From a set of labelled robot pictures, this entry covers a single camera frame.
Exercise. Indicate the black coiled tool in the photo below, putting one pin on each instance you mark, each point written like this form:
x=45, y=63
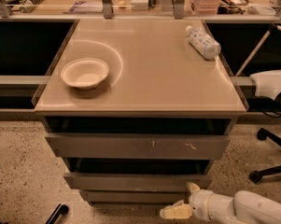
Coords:
x=29, y=5

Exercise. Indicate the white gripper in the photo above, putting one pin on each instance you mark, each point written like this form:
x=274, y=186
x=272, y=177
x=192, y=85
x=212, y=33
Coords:
x=198, y=203

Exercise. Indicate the grey bottom drawer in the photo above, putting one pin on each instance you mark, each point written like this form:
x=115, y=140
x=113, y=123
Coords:
x=131, y=197

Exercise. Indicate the black object on floor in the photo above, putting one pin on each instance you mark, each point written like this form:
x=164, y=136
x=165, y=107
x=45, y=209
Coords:
x=60, y=210

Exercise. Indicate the grey top drawer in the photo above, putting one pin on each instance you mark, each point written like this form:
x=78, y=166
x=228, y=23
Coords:
x=138, y=146

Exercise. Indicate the purple booklet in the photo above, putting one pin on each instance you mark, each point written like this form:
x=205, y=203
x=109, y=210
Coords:
x=86, y=7

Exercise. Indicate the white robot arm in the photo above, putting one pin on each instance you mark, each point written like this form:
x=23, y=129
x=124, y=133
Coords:
x=244, y=207

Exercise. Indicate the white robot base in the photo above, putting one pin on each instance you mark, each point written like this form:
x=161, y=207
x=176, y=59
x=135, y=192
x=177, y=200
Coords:
x=268, y=83

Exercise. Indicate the grey drawer cabinet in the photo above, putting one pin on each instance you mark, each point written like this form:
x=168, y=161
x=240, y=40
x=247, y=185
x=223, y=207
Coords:
x=157, y=83

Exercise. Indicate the white paper bowl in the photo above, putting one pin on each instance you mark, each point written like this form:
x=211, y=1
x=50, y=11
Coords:
x=85, y=74

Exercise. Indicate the white stick with black tip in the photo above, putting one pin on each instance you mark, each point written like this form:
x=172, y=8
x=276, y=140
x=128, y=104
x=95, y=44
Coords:
x=272, y=27

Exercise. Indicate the clear plastic water bottle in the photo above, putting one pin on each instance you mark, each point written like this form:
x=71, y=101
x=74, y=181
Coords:
x=205, y=44

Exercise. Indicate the grey drawer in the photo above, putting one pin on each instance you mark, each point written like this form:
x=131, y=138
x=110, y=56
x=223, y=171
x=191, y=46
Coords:
x=131, y=197
x=137, y=175
x=138, y=146

